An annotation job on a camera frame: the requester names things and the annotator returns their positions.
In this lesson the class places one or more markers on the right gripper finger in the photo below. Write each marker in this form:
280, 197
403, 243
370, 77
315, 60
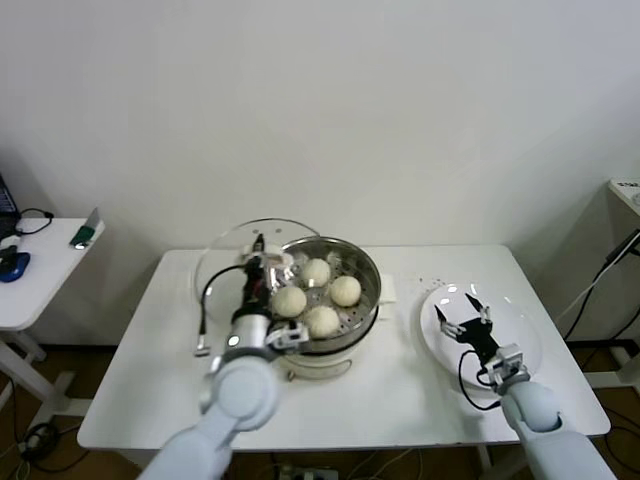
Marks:
441, 317
477, 306

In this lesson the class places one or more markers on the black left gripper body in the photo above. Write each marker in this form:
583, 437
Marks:
252, 292

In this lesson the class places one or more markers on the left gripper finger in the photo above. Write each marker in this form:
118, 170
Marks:
259, 245

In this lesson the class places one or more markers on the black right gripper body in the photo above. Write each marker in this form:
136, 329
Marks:
477, 337

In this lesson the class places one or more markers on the glass pot lid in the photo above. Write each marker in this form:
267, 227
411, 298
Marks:
225, 250

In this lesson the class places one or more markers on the white steamed baozi bun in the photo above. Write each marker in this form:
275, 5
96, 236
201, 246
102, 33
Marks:
321, 321
289, 301
316, 272
345, 291

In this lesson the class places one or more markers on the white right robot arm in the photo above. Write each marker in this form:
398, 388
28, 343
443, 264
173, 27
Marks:
535, 410

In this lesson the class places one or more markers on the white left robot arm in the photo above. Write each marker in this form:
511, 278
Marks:
240, 395

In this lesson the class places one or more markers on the stainless steel steamer basket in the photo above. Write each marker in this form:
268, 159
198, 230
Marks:
365, 280

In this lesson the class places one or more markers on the white round plate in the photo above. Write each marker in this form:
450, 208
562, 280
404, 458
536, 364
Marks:
520, 320

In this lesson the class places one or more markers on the white side table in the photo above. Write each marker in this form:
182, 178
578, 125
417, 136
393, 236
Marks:
45, 280

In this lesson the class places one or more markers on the blue computer mouse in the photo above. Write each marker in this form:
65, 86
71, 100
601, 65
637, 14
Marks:
14, 265

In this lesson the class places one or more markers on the dark laptop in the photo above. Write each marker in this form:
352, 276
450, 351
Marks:
5, 205

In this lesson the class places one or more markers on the grey floor adapter plug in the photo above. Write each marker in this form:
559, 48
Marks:
32, 440

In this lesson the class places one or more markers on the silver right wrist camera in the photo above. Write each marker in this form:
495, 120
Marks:
509, 361

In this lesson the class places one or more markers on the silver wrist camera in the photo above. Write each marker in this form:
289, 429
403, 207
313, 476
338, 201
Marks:
289, 337
509, 361

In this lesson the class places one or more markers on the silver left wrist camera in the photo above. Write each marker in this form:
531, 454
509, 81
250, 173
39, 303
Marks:
289, 337

